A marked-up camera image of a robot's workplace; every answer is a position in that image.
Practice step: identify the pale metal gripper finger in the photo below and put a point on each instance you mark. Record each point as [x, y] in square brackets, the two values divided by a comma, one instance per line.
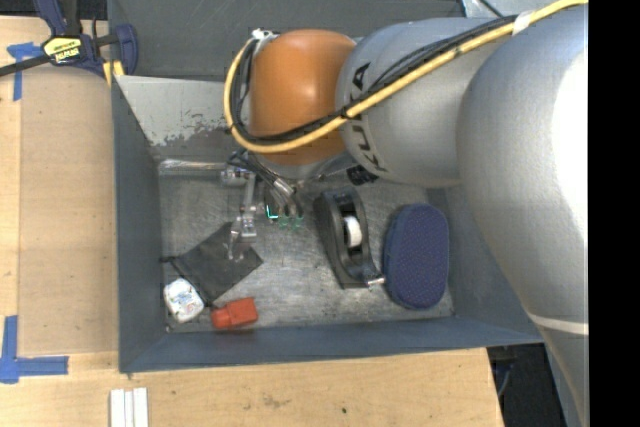
[247, 229]
[234, 176]

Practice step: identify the white printed small packet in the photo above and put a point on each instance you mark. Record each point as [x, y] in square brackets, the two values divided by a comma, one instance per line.
[182, 300]

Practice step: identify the black tape dispenser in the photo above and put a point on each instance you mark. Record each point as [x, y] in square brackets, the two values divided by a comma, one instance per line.
[345, 265]

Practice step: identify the white tape roll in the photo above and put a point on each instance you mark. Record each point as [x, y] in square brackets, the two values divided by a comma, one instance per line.
[353, 231]

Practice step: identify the pale wood board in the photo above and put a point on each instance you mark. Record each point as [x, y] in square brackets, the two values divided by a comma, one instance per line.
[65, 215]

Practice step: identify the black cylinder on white bracket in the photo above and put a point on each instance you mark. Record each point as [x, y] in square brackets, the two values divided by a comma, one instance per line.
[361, 175]

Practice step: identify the black cloth pouch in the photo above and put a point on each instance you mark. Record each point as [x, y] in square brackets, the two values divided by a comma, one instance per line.
[215, 262]

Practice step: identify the grey metal bin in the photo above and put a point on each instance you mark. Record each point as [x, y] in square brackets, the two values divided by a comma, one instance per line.
[300, 265]

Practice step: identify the red small block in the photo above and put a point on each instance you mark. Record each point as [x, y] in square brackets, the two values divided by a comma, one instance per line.
[234, 313]

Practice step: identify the blue oval sponge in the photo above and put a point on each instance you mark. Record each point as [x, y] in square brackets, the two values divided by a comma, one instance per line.
[416, 257]

